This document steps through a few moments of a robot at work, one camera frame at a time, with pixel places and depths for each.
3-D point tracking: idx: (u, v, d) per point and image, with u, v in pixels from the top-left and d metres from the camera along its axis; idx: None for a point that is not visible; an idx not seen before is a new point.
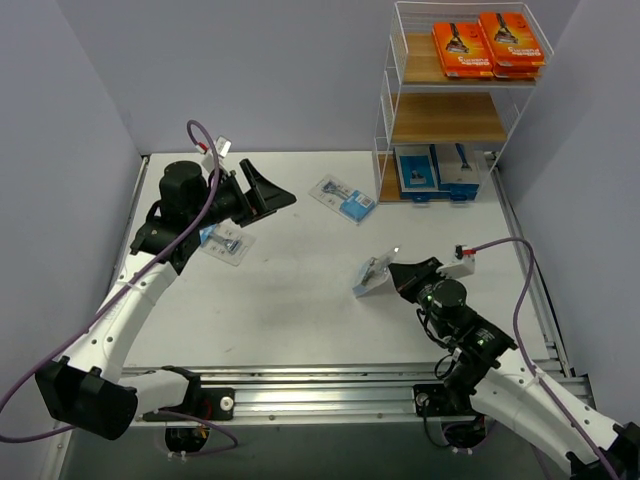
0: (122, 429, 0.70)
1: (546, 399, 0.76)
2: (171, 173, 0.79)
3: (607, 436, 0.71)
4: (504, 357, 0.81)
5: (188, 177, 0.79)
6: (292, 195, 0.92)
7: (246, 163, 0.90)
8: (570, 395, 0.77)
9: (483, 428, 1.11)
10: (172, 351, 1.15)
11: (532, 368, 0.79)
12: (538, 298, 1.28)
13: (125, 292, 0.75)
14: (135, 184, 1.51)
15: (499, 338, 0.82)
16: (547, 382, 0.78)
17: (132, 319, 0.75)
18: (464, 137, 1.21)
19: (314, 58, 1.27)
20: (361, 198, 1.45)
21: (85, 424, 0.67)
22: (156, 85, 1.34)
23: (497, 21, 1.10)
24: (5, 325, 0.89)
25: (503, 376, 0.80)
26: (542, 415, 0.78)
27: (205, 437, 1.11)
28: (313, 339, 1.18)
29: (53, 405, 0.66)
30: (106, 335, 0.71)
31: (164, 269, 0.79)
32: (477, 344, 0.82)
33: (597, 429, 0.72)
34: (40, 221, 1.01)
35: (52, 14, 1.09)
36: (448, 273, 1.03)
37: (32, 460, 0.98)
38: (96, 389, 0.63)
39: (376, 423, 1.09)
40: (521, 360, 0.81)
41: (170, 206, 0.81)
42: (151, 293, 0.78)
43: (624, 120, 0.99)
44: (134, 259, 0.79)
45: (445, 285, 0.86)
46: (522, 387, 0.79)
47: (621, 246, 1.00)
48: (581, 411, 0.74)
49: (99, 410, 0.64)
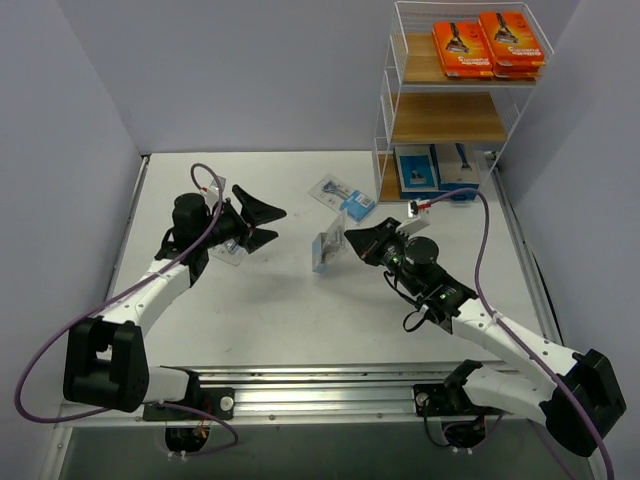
0: (132, 406, 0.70)
1: (504, 337, 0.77)
2: (181, 203, 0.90)
3: (567, 363, 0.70)
4: (465, 305, 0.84)
5: (196, 205, 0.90)
6: (279, 209, 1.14)
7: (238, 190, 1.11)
8: (531, 332, 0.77)
9: (482, 428, 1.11)
10: (171, 351, 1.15)
11: (490, 310, 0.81)
12: (538, 298, 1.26)
13: (154, 278, 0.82)
14: (135, 184, 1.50)
15: (463, 291, 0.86)
16: (504, 321, 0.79)
17: (158, 298, 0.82)
18: (464, 137, 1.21)
19: (315, 57, 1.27)
20: (361, 198, 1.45)
21: (103, 383, 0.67)
22: (156, 84, 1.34)
23: (497, 21, 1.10)
24: (5, 326, 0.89)
25: (464, 322, 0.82)
26: (507, 357, 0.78)
27: (205, 436, 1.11)
28: (313, 339, 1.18)
29: (80, 356, 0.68)
30: (138, 302, 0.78)
31: (186, 271, 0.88)
32: (440, 297, 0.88)
33: (557, 359, 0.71)
34: (40, 220, 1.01)
35: (52, 13, 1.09)
36: (408, 228, 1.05)
37: (31, 461, 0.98)
38: (130, 336, 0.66)
39: (376, 423, 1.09)
40: (479, 306, 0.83)
41: (183, 232, 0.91)
42: (174, 284, 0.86)
43: (624, 120, 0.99)
44: (158, 261, 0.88)
45: (417, 243, 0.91)
46: (482, 330, 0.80)
47: (621, 246, 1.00)
48: (539, 345, 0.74)
49: (125, 364, 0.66)
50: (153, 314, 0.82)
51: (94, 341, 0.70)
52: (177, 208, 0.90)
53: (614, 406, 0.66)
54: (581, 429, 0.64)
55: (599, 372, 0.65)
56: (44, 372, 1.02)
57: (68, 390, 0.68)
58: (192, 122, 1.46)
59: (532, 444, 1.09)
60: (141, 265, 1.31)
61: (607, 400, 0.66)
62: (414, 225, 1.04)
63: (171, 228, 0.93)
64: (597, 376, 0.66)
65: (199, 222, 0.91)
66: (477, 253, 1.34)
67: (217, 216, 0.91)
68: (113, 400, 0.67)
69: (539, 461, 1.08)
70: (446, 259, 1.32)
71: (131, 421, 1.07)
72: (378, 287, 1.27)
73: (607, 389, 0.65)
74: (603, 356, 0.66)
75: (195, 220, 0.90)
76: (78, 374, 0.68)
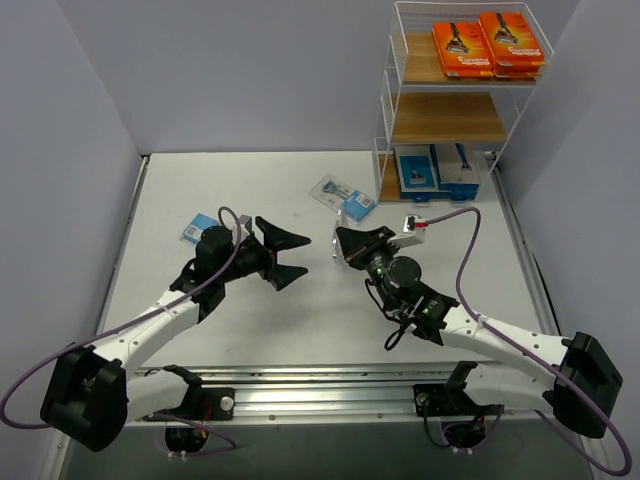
0: (99, 446, 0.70)
1: (494, 340, 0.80)
2: (206, 239, 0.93)
3: (558, 352, 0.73)
4: (448, 315, 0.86)
5: (221, 242, 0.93)
6: (302, 238, 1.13)
7: (264, 225, 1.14)
8: (516, 328, 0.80)
9: (483, 428, 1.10)
10: (172, 350, 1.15)
11: (475, 315, 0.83)
12: (539, 298, 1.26)
13: (159, 312, 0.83)
14: (135, 184, 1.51)
15: (445, 302, 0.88)
16: (490, 323, 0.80)
17: (158, 336, 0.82)
18: (468, 137, 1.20)
19: (315, 57, 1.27)
20: (362, 198, 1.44)
21: (76, 419, 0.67)
22: (156, 85, 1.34)
23: (497, 21, 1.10)
24: (6, 325, 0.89)
25: (452, 333, 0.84)
26: (500, 356, 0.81)
27: (205, 437, 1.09)
28: (313, 339, 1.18)
29: (61, 386, 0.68)
30: (133, 338, 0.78)
31: (196, 307, 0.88)
32: (423, 312, 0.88)
33: (549, 350, 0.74)
34: (40, 219, 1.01)
35: (52, 13, 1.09)
36: (399, 242, 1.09)
37: (31, 460, 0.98)
38: (113, 378, 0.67)
39: (376, 423, 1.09)
40: (465, 313, 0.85)
41: (203, 264, 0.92)
42: (179, 321, 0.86)
43: (624, 120, 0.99)
44: (172, 291, 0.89)
45: (399, 264, 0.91)
46: (471, 336, 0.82)
47: (622, 246, 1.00)
48: (530, 339, 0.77)
49: (101, 405, 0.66)
50: (150, 351, 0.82)
51: (80, 371, 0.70)
52: (203, 240, 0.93)
53: (611, 381, 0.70)
54: (586, 412, 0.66)
55: (591, 352, 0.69)
56: (43, 372, 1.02)
57: (44, 413, 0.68)
58: (192, 122, 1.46)
59: (532, 443, 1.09)
60: (141, 265, 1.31)
61: (604, 377, 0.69)
62: (406, 240, 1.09)
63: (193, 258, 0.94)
64: (590, 357, 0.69)
65: (220, 257, 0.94)
66: (477, 253, 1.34)
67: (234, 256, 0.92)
68: (82, 437, 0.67)
69: (539, 461, 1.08)
70: (446, 259, 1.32)
71: (130, 422, 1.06)
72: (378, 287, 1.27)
73: (601, 366, 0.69)
74: (591, 337, 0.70)
75: (216, 255, 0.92)
76: (56, 402, 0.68)
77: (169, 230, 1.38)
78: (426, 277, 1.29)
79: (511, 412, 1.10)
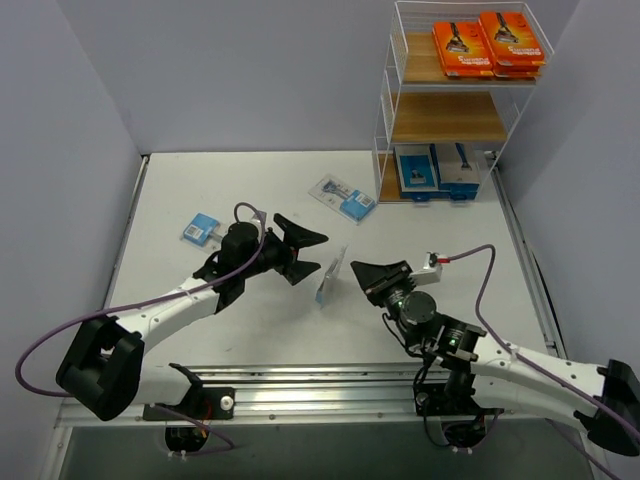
0: (106, 417, 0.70)
1: (529, 371, 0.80)
2: (233, 233, 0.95)
3: (596, 381, 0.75)
4: (479, 346, 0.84)
5: (246, 238, 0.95)
6: (321, 237, 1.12)
7: (279, 217, 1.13)
8: (548, 357, 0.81)
9: (482, 428, 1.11)
10: (172, 350, 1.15)
11: (507, 346, 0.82)
12: (538, 298, 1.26)
13: (181, 295, 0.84)
14: (135, 184, 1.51)
15: (468, 332, 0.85)
16: (524, 355, 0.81)
17: (178, 316, 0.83)
18: (465, 136, 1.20)
19: (315, 57, 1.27)
20: (361, 198, 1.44)
21: (90, 386, 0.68)
22: (156, 85, 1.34)
23: (497, 21, 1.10)
24: (6, 326, 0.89)
25: (485, 364, 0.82)
26: (535, 386, 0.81)
27: (205, 436, 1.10)
28: (313, 339, 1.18)
29: (80, 351, 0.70)
30: (154, 315, 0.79)
31: (215, 297, 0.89)
32: (450, 345, 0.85)
33: (585, 380, 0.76)
34: (40, 219, 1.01)
35: (51, 13, 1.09)
36: (417, 278, 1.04)
37: (31, 461, 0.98)
38: (132, 348, 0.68)
39: (376, 423, 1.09)
40: (495, 343, 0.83)
41: (225, 258, 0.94)
42: (200, 307, 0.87)
43: (624, 119, 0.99)
44: (194, 279, 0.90)
45: (413, 299, 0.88)
46: (506, 367, 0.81)
47: (622, 245, 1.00)
48: (565, 369, 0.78)
49: (117, 374, 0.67)
50: (166, 332, 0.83)
51: (100, 340, 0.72)
52: (228, 235, 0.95)
53: None
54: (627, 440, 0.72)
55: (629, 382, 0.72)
56: (44, 372, 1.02)
57: (60, 376, 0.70)
58: (192, 121, 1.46)
59: (532, 443, 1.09)
60: (141, 264, 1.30)
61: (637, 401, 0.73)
62: (425, 277, 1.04)
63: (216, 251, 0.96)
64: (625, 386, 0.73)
65: (243, 254, 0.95)
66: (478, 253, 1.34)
67: (258, 253, 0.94)
68: (93, 403, 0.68)
69: (539, 463, 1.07)
70: (446, 259, 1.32)
71: (131, 422, 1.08)
72: None
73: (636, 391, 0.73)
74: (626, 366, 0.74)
75: (241, 250, 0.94)
76: (74, 365, 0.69)
77: (168, 230, 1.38)
78: None
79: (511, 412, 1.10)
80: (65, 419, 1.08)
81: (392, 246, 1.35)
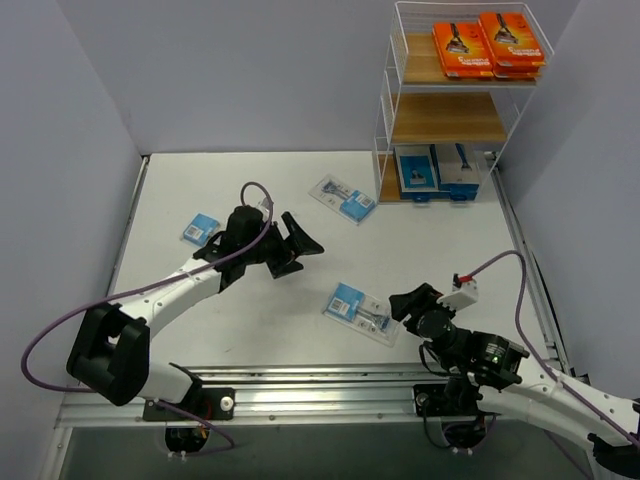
0: (120, 401, 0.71)
1: (571, 400, 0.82)
2: (239, 212, 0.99)
3: (632, 417, 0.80)
4: (522, 368, 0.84)
5: (253, 217, 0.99)
6: (320, 246, 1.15)
7: (287, 215, 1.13)
8: (589, 387, 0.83)
9: (483, 428, 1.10)
10: (171, 351, 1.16)
11: (553, 374, 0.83)
12: (538, 298, 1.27)
13: (182, 278, 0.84)
14: (135, 184, 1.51)
15: (510, 350, 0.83)
16: (569, 384, 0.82)
17: (181, 299, 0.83)
18: (465, 137, 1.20)
19: (315, 58, 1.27)
20: (361, 198, 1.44)
21: (101, 375, 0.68)
22: (156, 85, 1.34)
23: (497, 21, 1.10)
24: (6, 328, 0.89)
25: (528, 389, 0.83)
26: (567, 411, 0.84)
27: (205, 437, 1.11)
28: (313, 339, 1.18)
29: (87, 342, 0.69)
30: (157, 299, 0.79)
31: (218, 276, 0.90)
32: (493, 362, 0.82)
33: (623, 415, 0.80)
34: (40, 219, 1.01)
35: (52, 14, 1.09)
36: (450, 302, 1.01)
37: (32, 461, 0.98)
38: (138, 334, 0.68)
39: (376, 423, 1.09)
40: (538, 367, 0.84)
41: (231, 236, 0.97)
42: (202, 288, 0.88)
43: (624, 120, 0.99)
44: (195, 260, 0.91)
45: (428, 317, 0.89)
46: (547, 393, 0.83)
47: (622, 246, 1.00)
48: (605, 402, 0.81)
49: (126, 360, 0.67)
50: (169, 316, 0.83)
51: (105, 327, 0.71)
52: (235, 215, 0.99)
53: None
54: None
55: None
56: (44, 372, 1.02)
57: (70, 367, 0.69)
58: (193, 121, 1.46)
59: (531, 443, 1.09)
60: (141, 265, 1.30)
61: None
62: (457, 299, 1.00)
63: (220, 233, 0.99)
64: None
65: (248, 233, 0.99)
66: (478, 253, 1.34)
67: (265, 231, 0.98)
68: (106, 390, 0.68)
69: (539, 463, 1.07)
70: (446, 259, 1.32)
71: (130, 422, 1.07)
72: (376, 287, 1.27)
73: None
74: None
75: (246, 228, 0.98)
76: (82, 355, 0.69)
77: (168, 231, 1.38)
78: (426, 278, 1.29)
79: None
80: (65, 420, 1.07)
81: (392, 247, 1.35)
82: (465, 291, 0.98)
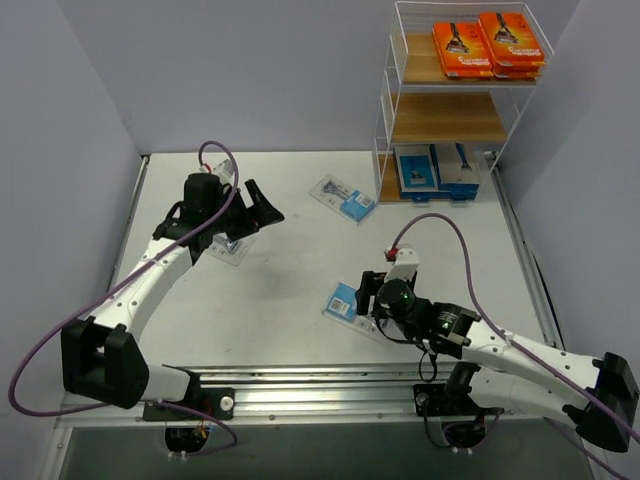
0: (133, 403, 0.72)
1: (523, 359, 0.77)
2: (195, 177, 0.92)
3: (591, 373, 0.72)
4: (472, 331, 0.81)
5: (211, 179, 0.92)
6: (281, 215, 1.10)
7: (250, 183, 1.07)
8: (544, 345, 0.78)
9: (482, 428, 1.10)
10: (170, 351, 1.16)
11: (501, 333, 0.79)
12: (539, 298, 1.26)
13: (149, 266, 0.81)
14: (135, 184, 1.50)
15: (465, 316, 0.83)
16: (518, 342, 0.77)
17: (154, 290, 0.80)
18: (465, 137, 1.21)
19: (315, 58, 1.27)
20: (361, 198, 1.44)
21: (104, 386, 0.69)
22: (156, 85, 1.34)
23: (497, 21, 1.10)
24: (6, 327, 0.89)
25: (477, 350, 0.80)
26: (526, 375, 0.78)
27: (206, 437, 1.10)
28: (313, 339, 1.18)
29: (76, 362, 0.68)
30: (131, 299, 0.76)
31: (186, 253, 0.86)
32: (444, 329, 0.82)
33: (580, 372, 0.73)
34: (40, 220, 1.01)
35: (52, 14, 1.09)
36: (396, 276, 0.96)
37: (31, 461, 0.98)
38: (122, 343, 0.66)
39: (376, 423, 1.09)
40: (488, 329, 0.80)
41: (191, 205, 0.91)
42: (171, 271, 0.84)
43: (624, 120, 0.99)
44: (159, 242, 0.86)
45: (387, 285, 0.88)
46: (498, 354, 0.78)
47: (622, 246, 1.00)
48: (559, 360, 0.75)
49: (118, 369, 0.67)
50: (149, 311, 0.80)
51: (87, 340, 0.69)
52: (190, 180, 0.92)
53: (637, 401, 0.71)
54: (615, 436, 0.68)
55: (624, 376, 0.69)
56: (43, 372, 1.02)
57: (71, 385, 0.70)
58: (192, 121, 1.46)
59: (532, 443, 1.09)
60: None
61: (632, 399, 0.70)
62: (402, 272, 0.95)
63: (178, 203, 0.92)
64: (621, 380, 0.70)
65: (210, 198, 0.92)
66: (478, 253, 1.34)
67: (229, 197, 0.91)
68: (115, 397, 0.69)
69: (539, 463, 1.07)
70: (445, 259, 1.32)
71: (131, 421, 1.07)
72: None
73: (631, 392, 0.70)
74: (621, 358, 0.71)
75: (206, 193, 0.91)
76: (78, 374, 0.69)
77: None
78: (426, 278, 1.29)
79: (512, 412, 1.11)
80: (65, 420, 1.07)
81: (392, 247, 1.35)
82: (402, 262, 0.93)
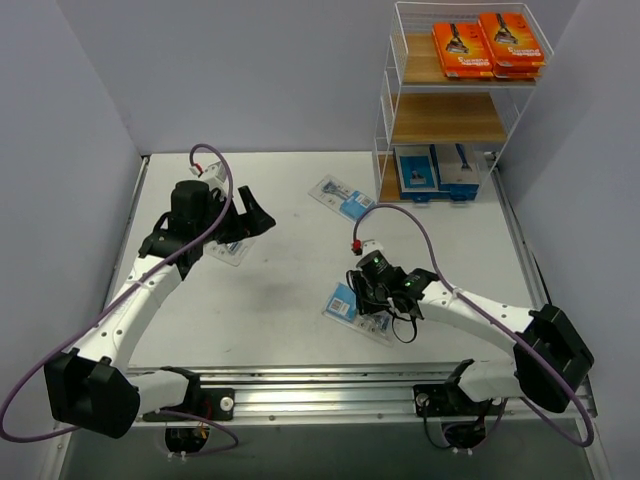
0: (121, 432, 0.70)
1: (465, 309, 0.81)
2: (183, 187, 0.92)
3: (524, 321, 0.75)
4: (430, 288, 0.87)
5: (199, 188, 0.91)
6: (273, 219, 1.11)
7: (245, 190, 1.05)
8: (488, 298, 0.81)
9: (483, 429, 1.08)
10: (170, 352, 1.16)
11: (451, 287, 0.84)
12: (539, 298, 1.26)
13: (136, 288, 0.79)
14: (135, 184, 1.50)
15: (426, 276, 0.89)
16: (464, 294, 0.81)
17: (141, 314, 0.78)
18: (466, 137, 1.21)
19: (315, 59, 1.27)
20: (361, 198, 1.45)
21: (90, 417, 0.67)
22: (156, 85, 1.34)
23: (497, 22, 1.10)
24: (6, 328, 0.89)
25: (428, 303, 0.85)
26: (472, 326, 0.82)
27: (206, 437, 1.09)
28: (313, 340, 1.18)
29: (60, 394, 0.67)
30: (116, 328, 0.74)
31: (173, 270, 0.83)
32: (405, 286, 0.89)
33: (514, 318, 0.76)
34: (40, 220, 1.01)
35: (52, 15, 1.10)
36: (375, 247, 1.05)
37: (31, 462, 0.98)
38: (107, 377, 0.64)
39: (376, 424, 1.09)
40: (442, 285, 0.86)
41: (179, 216, 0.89)
42: (159, 292, 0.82)
43: (623, 121, 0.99)
44: (145, 261, 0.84)
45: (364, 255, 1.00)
46: (446, 306, 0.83)
47: (623, 246, 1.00)
48: (497, 308, 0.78)
49: (106, 401, 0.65)
50: (136, 335, 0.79)
51: (73, 373, 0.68)
52: (178, 190, 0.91)
53: (579, 356, 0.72)
54: (548, 384, 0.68)
55: (557, 324, 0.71)
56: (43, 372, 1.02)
57: (58, 413, 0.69)
58: (193, 122, 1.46)
59: (532, 443, 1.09)
60: None
61: (571, 352, 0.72)
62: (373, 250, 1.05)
63: (166, 214, 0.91)
64: (555, 328, 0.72)
65: (198, 208, 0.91)
66: (478, 253, 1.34)
67: (227, 205, 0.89)
68: (102, 426, 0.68)
69: (540, 464, 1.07)
70: (446, 259, 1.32)
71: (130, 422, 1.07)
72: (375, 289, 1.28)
73: (569, 342, 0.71)
74: (558, 309, 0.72)
75: (194, 202, 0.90)
76: (63, 404, 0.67)
77: None
78: None
79: (511, 413, 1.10)
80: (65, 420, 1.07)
81: (393, 246, 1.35)
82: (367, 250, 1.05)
